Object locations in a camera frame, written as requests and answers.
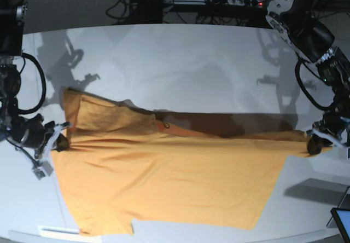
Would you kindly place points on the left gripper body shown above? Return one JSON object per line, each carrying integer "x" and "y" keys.
{"x": 333, "y": 129}

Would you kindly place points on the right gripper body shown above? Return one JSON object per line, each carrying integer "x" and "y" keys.
{"x": 35, "y": 141}

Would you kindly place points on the yellow T-shirt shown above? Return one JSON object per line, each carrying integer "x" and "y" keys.
{"x": 123, "y": 164}

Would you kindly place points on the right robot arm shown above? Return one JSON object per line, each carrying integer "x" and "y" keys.
{"x": 12, "y": 30}

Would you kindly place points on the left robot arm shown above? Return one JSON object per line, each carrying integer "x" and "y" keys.
{"x": 314, "y": 45}

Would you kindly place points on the tablet screen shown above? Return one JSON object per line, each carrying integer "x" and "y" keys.
{"x": 341, "y": 218}

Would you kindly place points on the white label strip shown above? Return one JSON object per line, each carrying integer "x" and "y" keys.
{"x": 43, "y": 228}

